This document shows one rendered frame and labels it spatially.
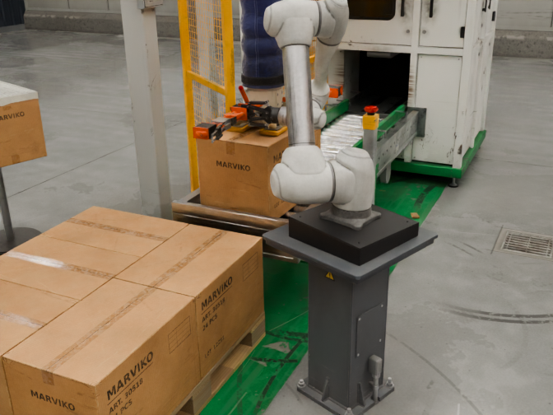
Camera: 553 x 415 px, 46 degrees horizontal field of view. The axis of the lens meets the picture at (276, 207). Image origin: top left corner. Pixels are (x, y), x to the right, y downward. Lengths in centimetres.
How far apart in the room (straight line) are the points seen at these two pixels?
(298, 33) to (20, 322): 147
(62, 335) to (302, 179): 102
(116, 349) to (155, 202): 213
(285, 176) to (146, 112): 195
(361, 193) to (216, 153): 98
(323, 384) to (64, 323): 110
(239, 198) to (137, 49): 133
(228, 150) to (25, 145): 149
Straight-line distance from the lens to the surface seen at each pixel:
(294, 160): 236
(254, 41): 317
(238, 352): 316
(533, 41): 1132
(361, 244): 234
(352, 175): 240
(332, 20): 252
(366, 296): 260
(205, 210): 323
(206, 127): 277
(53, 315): 260
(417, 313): 354
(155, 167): 424
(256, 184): 310
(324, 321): 269
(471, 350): 331
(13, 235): 461
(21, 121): 413
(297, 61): 245
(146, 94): 412
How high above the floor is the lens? 184
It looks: 23 degrees down
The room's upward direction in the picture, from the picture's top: 1 degrees counter-clockwise
